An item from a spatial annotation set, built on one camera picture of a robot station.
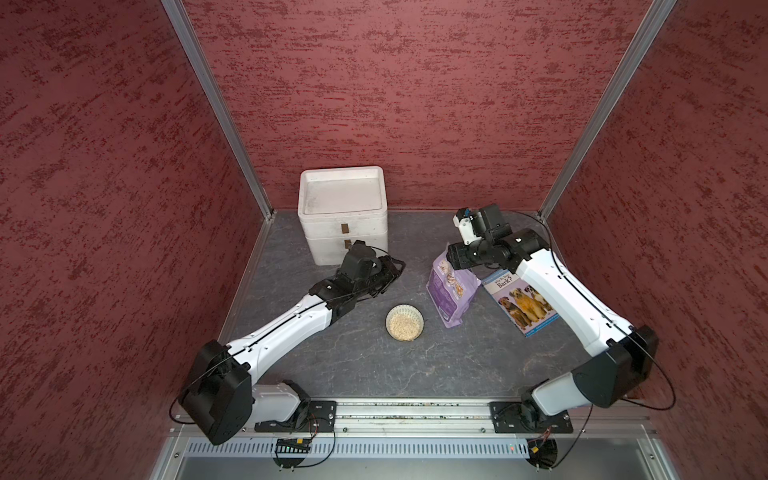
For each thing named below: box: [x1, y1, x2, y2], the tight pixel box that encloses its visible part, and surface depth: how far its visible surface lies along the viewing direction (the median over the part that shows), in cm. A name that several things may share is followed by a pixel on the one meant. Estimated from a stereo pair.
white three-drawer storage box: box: [298, 166, 389, 266], surface depth 94 cm
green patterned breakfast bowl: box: [384, 303, 425, 342], surface depth 87 cm
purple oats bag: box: [426, 243, 482, 329], surface depth 85 cm
